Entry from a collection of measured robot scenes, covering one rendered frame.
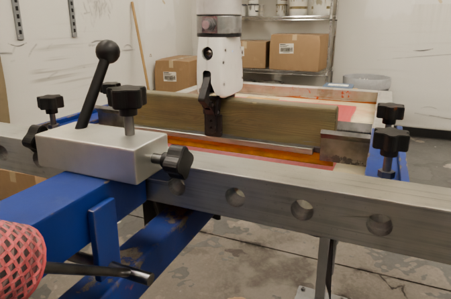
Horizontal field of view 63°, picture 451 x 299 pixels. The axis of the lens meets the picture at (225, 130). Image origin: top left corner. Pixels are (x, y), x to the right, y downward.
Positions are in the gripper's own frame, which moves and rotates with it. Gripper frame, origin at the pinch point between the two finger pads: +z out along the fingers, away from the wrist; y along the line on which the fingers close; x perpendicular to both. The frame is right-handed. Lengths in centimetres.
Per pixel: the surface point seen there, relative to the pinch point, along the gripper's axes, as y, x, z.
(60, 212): -39.0, -3.0, -2.3
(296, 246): 119, 7, 101
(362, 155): -2.7, -24.6, 2.0
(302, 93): 56, -4, 4
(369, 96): 56, -23, 4
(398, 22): 367, -35, -17
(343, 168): 1.0, -21.8, 5.9
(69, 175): -33.5, 1.5, -2.7
